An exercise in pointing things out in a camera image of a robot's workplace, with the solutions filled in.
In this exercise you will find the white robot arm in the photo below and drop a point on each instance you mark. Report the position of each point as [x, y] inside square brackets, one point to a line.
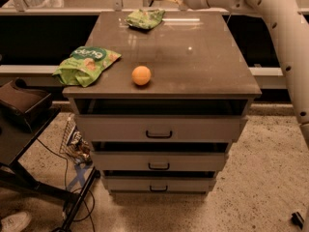
[289, 32]

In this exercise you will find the small green chip bag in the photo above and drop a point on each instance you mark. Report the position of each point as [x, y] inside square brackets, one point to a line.
[145, 20]

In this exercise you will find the large green rice chip bag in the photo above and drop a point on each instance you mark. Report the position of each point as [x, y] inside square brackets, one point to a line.
[85, 65]

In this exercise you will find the orange ball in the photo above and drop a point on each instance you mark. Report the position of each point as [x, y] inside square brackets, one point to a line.
[141, 75]

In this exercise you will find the grey drawer cabinet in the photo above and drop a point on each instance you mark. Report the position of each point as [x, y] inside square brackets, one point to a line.
[197, 70]

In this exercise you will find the brown pouch on side table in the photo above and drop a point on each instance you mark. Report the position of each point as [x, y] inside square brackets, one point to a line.
[25, 103]

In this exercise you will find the black side table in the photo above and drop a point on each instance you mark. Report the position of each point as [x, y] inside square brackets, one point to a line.
[15, 140]

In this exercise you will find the black object on floor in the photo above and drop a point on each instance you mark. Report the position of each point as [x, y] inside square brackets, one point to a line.
[297, 219]

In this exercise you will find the white sneaker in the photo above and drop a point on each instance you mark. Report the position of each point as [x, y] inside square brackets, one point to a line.
[15, 223]

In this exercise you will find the metal railing frame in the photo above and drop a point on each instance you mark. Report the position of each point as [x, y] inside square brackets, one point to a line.
[96, 4]

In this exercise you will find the top drawer with black handle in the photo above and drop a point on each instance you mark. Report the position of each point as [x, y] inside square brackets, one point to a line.
[103, 128]

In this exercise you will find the drawer with black handle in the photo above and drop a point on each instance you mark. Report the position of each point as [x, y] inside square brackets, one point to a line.
[103, 128]
[133, 161]
[127, 184]

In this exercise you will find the wire basket with snacks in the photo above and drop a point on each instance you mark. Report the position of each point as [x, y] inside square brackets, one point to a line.
[73, 145]

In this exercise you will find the middle drawer with black handle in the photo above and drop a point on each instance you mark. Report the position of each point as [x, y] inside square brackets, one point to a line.
[133, 161]

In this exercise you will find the bottom drawer with black handle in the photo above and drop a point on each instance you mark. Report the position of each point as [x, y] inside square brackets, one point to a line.
[127, 184]

